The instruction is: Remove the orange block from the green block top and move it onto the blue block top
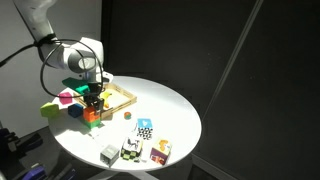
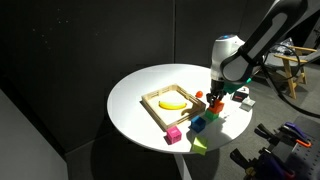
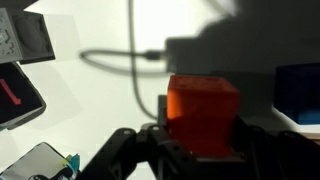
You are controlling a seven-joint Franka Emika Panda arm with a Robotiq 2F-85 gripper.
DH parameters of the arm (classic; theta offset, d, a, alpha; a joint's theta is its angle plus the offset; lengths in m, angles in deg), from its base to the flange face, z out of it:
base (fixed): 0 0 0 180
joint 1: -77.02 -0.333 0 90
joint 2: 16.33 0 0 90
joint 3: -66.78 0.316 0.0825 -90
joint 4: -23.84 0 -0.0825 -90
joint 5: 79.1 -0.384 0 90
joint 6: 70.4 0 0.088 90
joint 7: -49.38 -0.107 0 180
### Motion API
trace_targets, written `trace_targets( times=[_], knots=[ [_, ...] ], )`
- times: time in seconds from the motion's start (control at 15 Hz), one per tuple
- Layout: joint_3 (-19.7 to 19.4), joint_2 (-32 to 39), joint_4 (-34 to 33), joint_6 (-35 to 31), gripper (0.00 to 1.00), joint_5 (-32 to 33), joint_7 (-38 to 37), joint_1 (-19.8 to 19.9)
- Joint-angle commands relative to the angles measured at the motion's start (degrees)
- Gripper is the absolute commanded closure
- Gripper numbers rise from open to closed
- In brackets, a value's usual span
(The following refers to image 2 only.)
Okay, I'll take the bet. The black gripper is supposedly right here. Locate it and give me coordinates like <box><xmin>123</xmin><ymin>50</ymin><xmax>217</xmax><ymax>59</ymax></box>
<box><xmin>206</xmin><ymin>79</ymin><xmax>226</xmax><ymax>106</ymax></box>

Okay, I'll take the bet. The orange block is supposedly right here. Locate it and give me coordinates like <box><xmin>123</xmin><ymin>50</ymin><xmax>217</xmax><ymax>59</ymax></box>
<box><xmin>208</xmin><ymin>99</ymin><xmax>225</xmax><ymax>115</ymax></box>

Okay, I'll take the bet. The blue block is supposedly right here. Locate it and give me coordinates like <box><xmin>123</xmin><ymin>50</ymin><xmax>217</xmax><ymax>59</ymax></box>
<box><xmin>190</xmin><ymin>115</ymin><xmax>207</xmax><ymax>133</ymax></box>

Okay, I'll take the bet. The lime green block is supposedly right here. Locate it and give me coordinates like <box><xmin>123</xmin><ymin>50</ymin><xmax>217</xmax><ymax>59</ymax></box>
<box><xmin>191</xmin><ymin>135</ymin><xmax>208</xmax><ymax>156</ymax></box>

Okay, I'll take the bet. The pink block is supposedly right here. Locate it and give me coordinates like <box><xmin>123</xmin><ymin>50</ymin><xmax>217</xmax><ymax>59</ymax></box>
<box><xmin>165</xmin><ymin>125</ymin><xmax>183</xmax><ymax>145</ymax></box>

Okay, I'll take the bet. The gray cube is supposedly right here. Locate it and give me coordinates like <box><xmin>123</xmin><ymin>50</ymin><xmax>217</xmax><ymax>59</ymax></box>
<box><xmin>239</xmin><ymin>97</ymin><xmax>257</xmax><ymax>112</ymax></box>

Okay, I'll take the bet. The yellow banana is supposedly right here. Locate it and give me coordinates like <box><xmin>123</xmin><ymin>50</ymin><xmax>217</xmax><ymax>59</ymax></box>
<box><xmin>158</xmin><ymin>100</ymin><xmax>188</xmax><ymax>111</ymax></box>

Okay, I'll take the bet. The wooden tray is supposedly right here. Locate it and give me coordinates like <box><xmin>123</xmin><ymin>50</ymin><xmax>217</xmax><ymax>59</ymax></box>
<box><xmin>141</xmin><ymin>84</ymin><xmax>207</xmax><ymax>132</ymax></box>

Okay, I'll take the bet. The wooden chair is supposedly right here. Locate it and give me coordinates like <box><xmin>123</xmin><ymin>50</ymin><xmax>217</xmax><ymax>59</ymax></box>
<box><xmin>273</xmin><ymin>44</ymin><xmax>318</xmax><ymax>100</ymax></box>

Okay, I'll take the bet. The purple orange spring clamp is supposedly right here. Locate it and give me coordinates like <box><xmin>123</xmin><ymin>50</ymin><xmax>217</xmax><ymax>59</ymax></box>
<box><xmin>229</xmin><ymin>148</ymin><xmax>297</xmax><ymax>180</ymax></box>
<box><xmin>282</xmin><ymin>121</ymin><xmax>313</xmax><ymax>149</ymax></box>

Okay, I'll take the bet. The perforated metal plate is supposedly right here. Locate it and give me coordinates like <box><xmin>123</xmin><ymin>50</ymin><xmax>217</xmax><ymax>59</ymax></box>
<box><xmin>283</xmin><ymin>139</ymin><xmax>320</xmax><ymax>180</ymax></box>

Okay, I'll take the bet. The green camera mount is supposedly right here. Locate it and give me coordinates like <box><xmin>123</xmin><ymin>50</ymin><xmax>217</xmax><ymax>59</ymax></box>
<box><xmin>223</xmin><ymin>78</ymin><xmax>253</xmax><ymax>95</ymax></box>

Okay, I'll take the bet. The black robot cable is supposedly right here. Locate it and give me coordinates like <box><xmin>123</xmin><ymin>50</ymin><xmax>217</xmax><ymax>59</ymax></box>
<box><xmin>258</xmin><ymin>43</ymin><xmax>320</xmax><ymax>118</ymax></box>

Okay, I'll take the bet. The white table pedestal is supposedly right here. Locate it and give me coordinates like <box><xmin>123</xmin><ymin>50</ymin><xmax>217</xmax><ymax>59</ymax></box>
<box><xmin>173</xmin><ymin>153</ymin><xmax>193</xmax><ymax>180</ymax></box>

